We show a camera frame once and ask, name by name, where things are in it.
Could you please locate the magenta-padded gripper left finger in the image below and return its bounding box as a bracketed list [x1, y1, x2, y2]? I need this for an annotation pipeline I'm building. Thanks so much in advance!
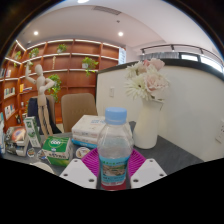
[58, 147, 101, 190]

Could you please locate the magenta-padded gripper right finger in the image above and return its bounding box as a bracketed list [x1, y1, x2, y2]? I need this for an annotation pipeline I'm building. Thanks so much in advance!
[126, 148, 168, 190]

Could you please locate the clear water bottle blue cap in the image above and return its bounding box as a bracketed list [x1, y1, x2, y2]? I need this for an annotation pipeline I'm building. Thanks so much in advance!
[96, 106, 135, 188]

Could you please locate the small painted shell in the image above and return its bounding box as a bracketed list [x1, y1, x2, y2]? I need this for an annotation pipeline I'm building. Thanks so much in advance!
[75, 146, 92, 159]
[35, 148, 48, 162]

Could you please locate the green white box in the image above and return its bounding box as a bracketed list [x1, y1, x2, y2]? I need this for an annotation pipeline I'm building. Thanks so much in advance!
[41, 135, 74, 168]

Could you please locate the white book stack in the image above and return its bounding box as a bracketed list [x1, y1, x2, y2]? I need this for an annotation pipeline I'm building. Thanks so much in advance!
[71, 114, 133, 149]

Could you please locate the white vase with flowers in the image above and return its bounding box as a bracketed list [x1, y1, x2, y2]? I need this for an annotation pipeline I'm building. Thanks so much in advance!
[124, 58, 171, 150]

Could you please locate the small green white carton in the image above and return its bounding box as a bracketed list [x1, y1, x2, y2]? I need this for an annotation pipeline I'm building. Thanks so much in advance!
[23, 115, 43, 148]

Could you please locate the tan chair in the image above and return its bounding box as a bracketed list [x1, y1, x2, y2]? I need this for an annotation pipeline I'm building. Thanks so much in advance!
[60, 92, 98, 134]

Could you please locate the dark book stack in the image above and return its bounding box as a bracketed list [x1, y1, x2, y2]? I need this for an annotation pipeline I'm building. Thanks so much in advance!
[4, 125, 30, 158]

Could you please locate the wooden shelf unit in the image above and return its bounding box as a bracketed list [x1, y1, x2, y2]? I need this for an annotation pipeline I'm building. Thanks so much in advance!
[0, 38, 127, 134]

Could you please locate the wooden artist mannequin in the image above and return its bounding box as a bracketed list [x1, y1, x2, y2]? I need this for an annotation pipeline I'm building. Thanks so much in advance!
[24, 63, 56, 136]

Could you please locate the grey curtain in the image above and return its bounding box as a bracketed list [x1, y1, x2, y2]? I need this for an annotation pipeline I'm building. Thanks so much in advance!
[139, 51, 181, 62]

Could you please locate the window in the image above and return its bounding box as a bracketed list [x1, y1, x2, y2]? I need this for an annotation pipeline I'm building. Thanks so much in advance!
[180, 52, 224, 73]

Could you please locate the white wall socket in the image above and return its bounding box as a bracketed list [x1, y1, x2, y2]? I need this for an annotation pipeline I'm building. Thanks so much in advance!
[215, 118, 224, 144]

